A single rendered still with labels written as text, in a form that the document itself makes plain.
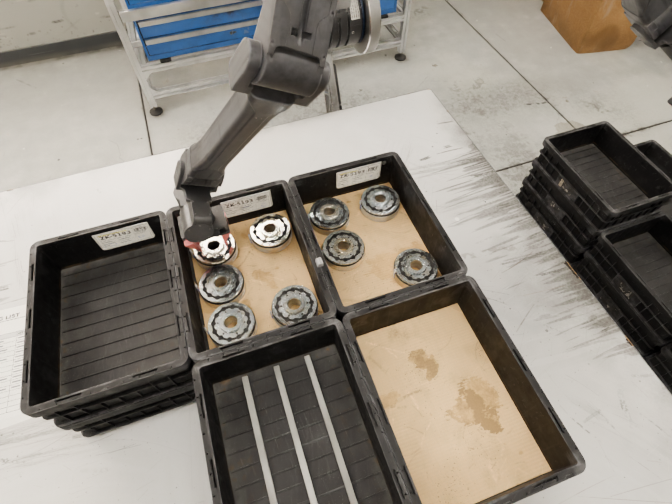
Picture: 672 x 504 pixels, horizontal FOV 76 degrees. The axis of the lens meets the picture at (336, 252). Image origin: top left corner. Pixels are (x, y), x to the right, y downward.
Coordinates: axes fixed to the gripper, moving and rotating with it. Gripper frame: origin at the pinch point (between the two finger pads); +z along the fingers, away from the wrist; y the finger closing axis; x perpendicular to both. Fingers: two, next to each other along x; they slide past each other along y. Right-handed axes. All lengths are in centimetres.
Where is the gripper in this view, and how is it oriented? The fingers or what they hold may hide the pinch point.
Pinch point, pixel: (212, 243)
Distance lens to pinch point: 107.4
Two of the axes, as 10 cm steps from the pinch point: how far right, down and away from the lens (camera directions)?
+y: 9.4, -2.9, 1.7
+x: -3.3, -7.9, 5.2
